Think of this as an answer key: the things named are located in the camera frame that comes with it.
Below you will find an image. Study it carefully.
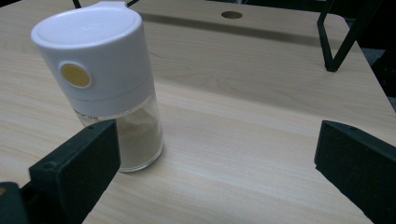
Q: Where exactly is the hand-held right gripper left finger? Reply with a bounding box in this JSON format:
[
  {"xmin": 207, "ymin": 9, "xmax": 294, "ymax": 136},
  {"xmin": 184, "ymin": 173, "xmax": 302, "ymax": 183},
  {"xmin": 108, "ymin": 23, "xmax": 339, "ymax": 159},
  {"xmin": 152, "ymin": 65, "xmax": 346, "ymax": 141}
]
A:
[{"xmin": 28, "ymin": 119, "xmax": 121, "ymax": 224}]

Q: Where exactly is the black shelf with metal legs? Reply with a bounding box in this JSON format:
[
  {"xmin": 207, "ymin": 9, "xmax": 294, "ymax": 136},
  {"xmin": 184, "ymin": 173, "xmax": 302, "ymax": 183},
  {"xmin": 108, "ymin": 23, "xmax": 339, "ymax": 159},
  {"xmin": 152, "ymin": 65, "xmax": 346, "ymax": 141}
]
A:
[{"xmin": 72, "ymin": 0, "xmax": 384, "ymax": 73}]

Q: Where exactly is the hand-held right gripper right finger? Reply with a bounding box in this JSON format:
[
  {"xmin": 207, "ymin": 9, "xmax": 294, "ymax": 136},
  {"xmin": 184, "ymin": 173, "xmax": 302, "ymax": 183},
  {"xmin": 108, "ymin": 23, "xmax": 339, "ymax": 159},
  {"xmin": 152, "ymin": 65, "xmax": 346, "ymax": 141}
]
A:
[{"xmin": 314, "ymin": 120, "xmax": 396, "ymax": 224}]

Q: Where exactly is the white-lidded jar of brown powder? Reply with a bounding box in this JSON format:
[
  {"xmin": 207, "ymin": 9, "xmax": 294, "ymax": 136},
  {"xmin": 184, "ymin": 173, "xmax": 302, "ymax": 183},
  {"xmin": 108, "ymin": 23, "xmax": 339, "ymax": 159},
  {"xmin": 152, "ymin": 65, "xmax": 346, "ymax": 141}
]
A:
[{"xmin": 30, "ymin": 0, "xmax": 164, "ymax": 173}]

